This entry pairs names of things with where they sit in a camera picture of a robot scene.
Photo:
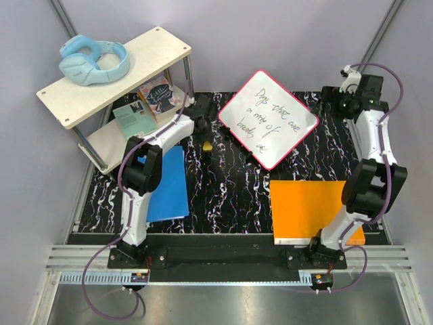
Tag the blue folder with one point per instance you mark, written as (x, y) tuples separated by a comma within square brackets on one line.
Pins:
[(169, 200)]

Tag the light blue headphones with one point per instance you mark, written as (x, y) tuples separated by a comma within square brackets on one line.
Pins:
[(80, 55)]

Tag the teal paperback book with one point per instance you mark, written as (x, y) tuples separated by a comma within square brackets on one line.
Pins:
[(135, 120)]

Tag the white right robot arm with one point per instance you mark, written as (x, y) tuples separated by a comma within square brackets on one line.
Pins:
[(376, 181)]

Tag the yellow whiteboard eraser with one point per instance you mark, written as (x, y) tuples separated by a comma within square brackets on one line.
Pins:
[(207, 147)]

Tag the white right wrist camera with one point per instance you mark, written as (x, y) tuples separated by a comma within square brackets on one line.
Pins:
[(352, 80)]

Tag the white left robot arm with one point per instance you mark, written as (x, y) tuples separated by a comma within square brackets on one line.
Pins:
[(141, 170)]

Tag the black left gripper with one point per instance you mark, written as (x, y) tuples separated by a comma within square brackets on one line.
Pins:
[(208, 121)]

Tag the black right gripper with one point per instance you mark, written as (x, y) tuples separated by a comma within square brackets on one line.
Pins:
[(331, 94)]

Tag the orange book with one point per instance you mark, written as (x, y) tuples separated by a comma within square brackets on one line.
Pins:
[(300, 209)]

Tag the Little Women book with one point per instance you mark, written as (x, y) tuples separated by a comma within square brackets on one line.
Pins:
[(160, 97)]

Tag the white two-tier shelf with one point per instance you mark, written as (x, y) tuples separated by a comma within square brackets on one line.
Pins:
[(151, 53)]

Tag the pink framed whiteboard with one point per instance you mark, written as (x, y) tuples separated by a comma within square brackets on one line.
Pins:
[(266, 119)]

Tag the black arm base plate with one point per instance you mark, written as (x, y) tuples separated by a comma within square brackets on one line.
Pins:
[(163, 257)]

